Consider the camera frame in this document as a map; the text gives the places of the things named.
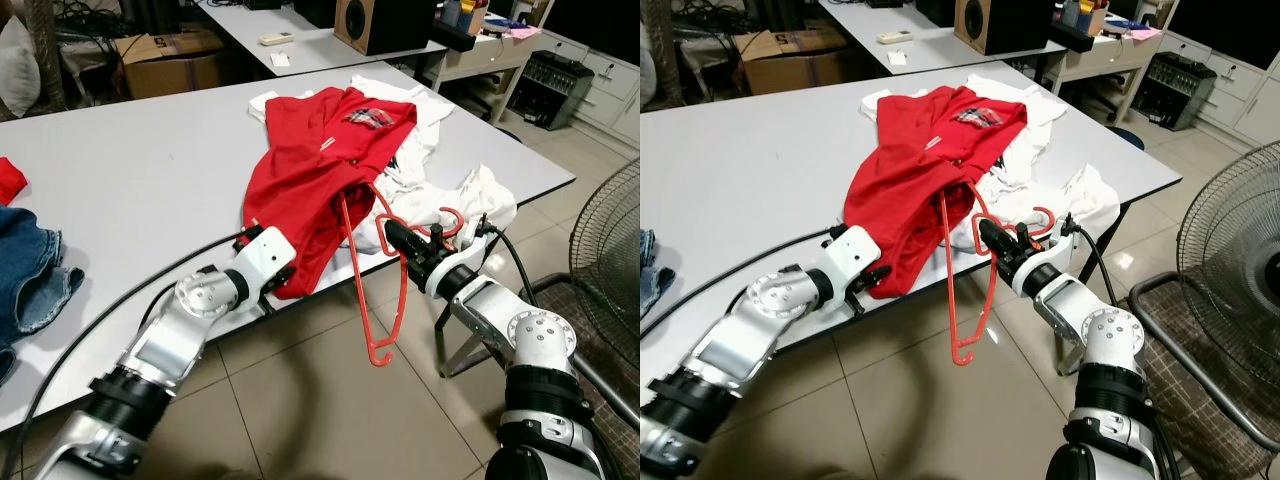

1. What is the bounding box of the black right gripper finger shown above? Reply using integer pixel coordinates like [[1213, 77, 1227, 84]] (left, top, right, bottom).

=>
[[983, 216, 1029, 251], [978, 224, 1022, 263], [383, 228, 431, 269], [388, 220, 438, 256]]

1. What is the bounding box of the red plastic hanger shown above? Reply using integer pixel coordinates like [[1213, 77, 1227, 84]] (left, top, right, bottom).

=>
[[338, 185, 471, 368], [940, 185, 1059, 366]]

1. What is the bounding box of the large red shirt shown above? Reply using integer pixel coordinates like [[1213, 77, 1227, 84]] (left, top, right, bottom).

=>
[[243, 87, 419, 301], [843, 85, 1031, 299]]

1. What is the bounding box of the blue denim garment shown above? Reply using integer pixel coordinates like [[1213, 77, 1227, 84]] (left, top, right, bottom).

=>
[[0, 205, 86, 386], [640, 228, 673, 323]]

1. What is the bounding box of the white garment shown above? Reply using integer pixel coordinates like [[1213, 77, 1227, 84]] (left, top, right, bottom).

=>
[[248, 75, 519, 251], [860, 72, 1123, 246]]

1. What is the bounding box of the metal table leg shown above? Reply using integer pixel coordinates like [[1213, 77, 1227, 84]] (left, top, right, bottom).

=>
[[435, 300, 483, 379]]

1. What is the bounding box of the black standing fan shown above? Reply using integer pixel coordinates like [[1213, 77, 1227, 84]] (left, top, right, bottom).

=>
[[568, 158, 641, 411], [1178, 140, 1280, 401]]

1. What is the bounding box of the black office device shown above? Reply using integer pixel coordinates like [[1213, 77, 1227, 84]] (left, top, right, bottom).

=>
[[505, 50, 598, 131], [1130, 52, 1219, 131]]

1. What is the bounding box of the wooden loudspeaker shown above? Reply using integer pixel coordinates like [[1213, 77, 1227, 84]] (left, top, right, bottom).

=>
[[333, 0, 443, 57], [953, 0, 1066, 57]]

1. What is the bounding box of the desk pen holder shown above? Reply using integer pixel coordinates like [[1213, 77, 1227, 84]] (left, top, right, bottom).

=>
[[1058, 0, 1111, 36], [438, 0, 493, 36]]

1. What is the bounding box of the brown cardboard box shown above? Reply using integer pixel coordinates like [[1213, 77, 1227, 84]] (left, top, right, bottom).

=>
[[738, 28, 851, 96], [115, 30, 227, 99]]

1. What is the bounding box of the white drawer cabinet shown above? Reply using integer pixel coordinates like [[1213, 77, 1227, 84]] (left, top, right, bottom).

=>
[[545, 28, 641, 141], [1160, 28, 1280, 146]]

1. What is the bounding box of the small red garment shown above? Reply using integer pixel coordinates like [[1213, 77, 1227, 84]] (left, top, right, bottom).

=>
[[0, 157, 29, 206]]

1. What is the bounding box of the grey garment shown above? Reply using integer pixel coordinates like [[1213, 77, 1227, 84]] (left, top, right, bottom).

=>
[[0, 15, 46, 119]]

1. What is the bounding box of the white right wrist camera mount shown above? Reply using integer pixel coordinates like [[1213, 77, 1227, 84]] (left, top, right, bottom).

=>
[[425, 243, 493, 301], [1012, 238, 1079, 299]]

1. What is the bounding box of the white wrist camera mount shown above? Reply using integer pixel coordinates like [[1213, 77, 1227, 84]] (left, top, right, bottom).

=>
[[1012, 238, 1079, 299], [232, 225, 298, 301], [825, 225, 883, 299], [425, 243, 493, 301]]

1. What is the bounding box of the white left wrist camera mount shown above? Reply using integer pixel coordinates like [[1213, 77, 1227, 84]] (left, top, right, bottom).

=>
[[232, 225, 298, 301], [825, 225, 883, 299]]

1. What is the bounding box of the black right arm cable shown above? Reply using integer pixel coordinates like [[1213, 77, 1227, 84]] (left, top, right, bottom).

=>
[[480, 225, 541, 301], [1068, 225, 1113, 301]]

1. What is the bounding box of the woven chair black frame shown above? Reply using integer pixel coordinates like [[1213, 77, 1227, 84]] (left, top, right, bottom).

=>
[[1125, 270, 1280, 480], [520, 270, 641, 480]]

